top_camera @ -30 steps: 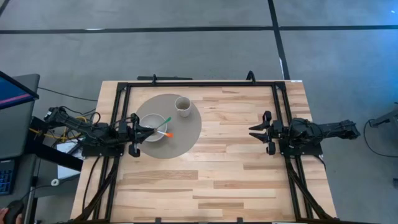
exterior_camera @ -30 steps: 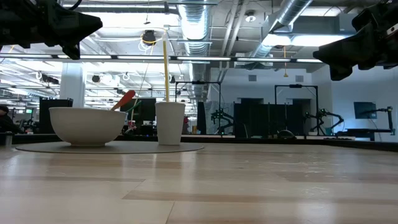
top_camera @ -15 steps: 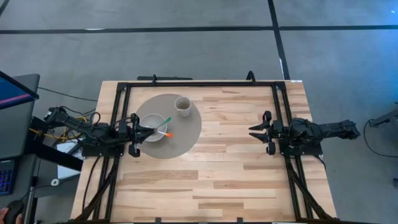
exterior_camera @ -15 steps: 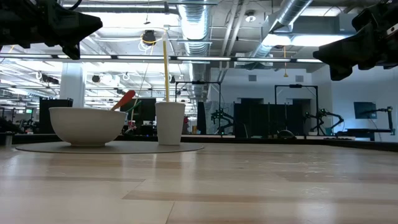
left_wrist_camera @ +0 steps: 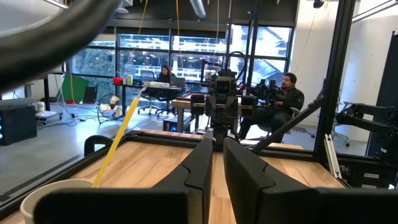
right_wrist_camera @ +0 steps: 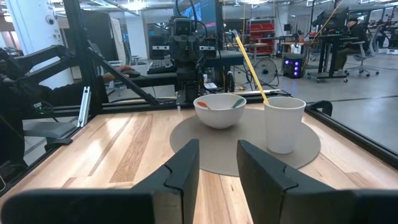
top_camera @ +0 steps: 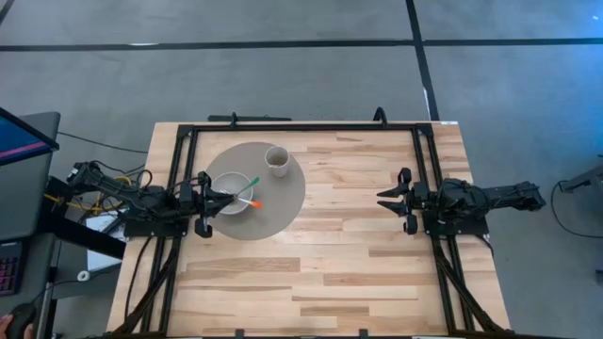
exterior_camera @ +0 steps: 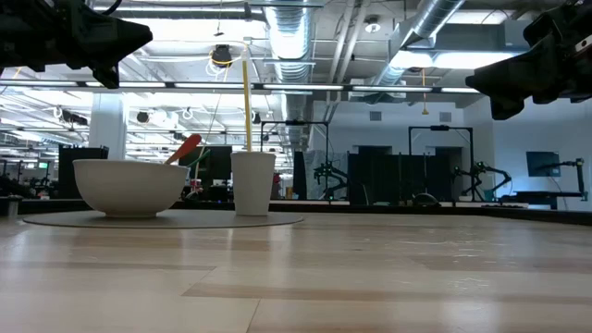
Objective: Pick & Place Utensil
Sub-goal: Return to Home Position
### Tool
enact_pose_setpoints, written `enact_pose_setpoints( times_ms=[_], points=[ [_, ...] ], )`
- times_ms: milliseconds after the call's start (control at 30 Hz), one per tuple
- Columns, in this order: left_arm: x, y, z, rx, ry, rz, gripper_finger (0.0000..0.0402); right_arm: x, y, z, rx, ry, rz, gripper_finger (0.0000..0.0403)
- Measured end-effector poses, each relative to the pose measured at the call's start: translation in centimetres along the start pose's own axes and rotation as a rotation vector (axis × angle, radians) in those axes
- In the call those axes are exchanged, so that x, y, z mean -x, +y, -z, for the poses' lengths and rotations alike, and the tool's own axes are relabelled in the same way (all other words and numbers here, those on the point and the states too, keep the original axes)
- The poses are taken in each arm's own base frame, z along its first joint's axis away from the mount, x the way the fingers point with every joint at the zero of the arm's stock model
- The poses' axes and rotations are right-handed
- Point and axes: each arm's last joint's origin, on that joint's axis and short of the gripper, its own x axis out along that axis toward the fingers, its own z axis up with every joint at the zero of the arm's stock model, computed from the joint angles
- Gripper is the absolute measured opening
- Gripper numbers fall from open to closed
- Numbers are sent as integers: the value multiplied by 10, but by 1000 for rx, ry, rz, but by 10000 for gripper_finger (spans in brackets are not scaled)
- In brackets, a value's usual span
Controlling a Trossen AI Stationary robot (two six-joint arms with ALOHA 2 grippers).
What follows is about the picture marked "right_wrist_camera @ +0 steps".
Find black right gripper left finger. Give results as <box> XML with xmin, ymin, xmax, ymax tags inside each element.
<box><xmin>130</xmin><ymin>138</ymin><xmax>200</xmax><ymax>224</ymax></box>

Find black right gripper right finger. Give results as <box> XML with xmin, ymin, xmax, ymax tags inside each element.
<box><xmin>236</xmin><ymin>139</ymin><xmax>355</xmax><ymax>224</ymax></box>

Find white ribbed cup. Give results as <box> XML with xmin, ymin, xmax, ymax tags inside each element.
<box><xmin>263</xmin><ymin>96</ymin><xmax>307</xmax><ymax>155</ymax></box>

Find yellow chopstick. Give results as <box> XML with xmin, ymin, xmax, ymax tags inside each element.
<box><xmin>231</xmin><ymin>29</ymin><xmax>270</xmax><ymax>105</ymax></box>

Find white ceramic bowl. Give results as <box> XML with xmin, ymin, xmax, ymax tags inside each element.
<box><xmin>193</xmin><ymin>93</ymin><xmax>248</xmax><ymax>130</ymax></box>

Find black backlit keyboard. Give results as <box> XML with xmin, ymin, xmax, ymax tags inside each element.
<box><xmin>146</xmin><ymin>58</ymin><xmax>175</xmax><ymax>75</ymax></box>

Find operator computer monitor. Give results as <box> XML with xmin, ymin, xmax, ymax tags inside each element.
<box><xmin>178</xmin><ymin>0</ymin><xmax>225</xmax><ymax>32</ymax></box>

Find round grey placemat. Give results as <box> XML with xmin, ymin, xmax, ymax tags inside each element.
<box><xmin>169</xmin><ymin>107</ymin><xmax>322</xmax><ymax>177</ymax></box>

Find black computer mouse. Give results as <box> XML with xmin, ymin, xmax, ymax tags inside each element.
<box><xmin>122</xmin><ymin>69</ymin><xmax>142</xmax><ymax>78</ymax></box>

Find person's hand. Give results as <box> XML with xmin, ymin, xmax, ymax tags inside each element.
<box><xmin>101</xmin><ymin>64</ymin><xmax>135</xmax><ymax>83</ymax></box>

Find shelf with red bins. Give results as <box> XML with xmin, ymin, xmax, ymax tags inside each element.
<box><xmin>247</xmin><ymin>17</ymin><xmax>277</xmax><ymax>57</ymax></box>

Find round floor fan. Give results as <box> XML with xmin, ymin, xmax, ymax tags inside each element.
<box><xmin>252</xmin><ymin>57</ymin><xmax>280</xmax><ymax>85</ymax></box>

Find computer tower purple lights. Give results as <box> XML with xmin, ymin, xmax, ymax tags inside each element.
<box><xmin>281</xmin><ymin>52</ymin><xmax>305</xmax><ymax>79</ymax></box>

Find black rolling desk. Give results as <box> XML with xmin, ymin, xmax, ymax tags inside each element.
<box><xmin>307</xmin><ymin>33</ymin><xmax>358</xmax><ymax>84</ymax></box>

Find white building column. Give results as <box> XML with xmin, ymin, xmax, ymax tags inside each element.
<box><xmin>4</xmin><ymin>0</ymin><xmax>65</xmax><ymax>90</ymax></box>

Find black desk monitors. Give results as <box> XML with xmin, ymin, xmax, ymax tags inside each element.
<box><xmin>312</xmin><ymin>7</ymin><xmax>351</xmax><ymax>32</ymax></box>

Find grey office chair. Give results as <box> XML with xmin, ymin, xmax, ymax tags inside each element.
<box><xmin>344</xmin><ymin>24</ymin><xmax>381</xmax><ymax>78</ymax></box>

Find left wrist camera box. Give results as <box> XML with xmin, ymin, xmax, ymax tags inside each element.
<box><xmin>172</xmin><ymin>16</ymin><xmax>193</xmax><ymax>37</ymax></box>

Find black loop handle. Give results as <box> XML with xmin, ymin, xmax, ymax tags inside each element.
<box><xmin>306</xmin><ymin>100</ymin><xmax>333</xmax><ymax>118</ymax></box>

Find black table frame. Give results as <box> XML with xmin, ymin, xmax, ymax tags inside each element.
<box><xmin>0</xmin><ymin>0</ymin><xmax>398</xmax><ymax>197</ymax></box>

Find aluminium frame bracket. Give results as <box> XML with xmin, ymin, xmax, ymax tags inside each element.
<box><xmin>76</xmin><ymin>86</ymin><xmax>92</xmax><ymax>128</ymax></box>

